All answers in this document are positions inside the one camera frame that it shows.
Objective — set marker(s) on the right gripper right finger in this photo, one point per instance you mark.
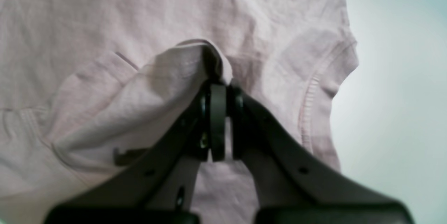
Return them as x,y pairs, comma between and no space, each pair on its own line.
292,186

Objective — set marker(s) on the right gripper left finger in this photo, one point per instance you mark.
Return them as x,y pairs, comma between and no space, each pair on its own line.
157,187

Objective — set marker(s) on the pink T-shirt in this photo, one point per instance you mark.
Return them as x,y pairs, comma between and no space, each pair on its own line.
80,78

